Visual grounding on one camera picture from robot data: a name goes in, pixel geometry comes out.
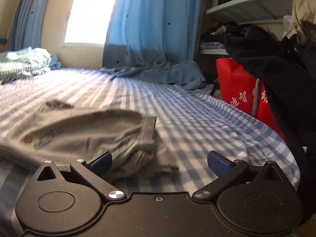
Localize grey printed pants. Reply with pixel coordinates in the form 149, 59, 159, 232
1, 100, 178, 182

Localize blue checkered bed sheet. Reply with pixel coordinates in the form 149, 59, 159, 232
1, 69, 300, 236

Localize white shelf unit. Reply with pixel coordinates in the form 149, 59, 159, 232
204, 0, 293, 40

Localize bright window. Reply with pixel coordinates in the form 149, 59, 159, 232
64, 0, 116, 45

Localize black hanging garment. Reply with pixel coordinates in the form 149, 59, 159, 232
224, 24, 315, 223

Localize clothes pile on shelf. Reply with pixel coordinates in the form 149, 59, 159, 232
200, 22, 238, 49

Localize green checkered blanket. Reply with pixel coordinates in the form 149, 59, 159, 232
0, 47, 62, 84

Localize blue star curtain right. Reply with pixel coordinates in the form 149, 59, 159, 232
101, 0, 206, 90

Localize beige jacket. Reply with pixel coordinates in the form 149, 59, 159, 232
287, 0, 316, 44

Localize red bag with characters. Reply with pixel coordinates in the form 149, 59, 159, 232
216, 58, 284, 138

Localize blue curtain left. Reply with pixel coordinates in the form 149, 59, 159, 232
8, 0, 48, 51

